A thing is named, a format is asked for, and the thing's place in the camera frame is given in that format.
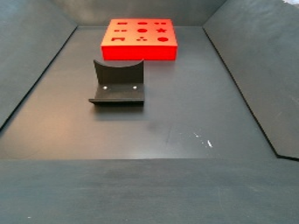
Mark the red shape sorter box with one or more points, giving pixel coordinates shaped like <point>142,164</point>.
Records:
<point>138,39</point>

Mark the black curved holder bracket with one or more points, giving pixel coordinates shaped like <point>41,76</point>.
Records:
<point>120,84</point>

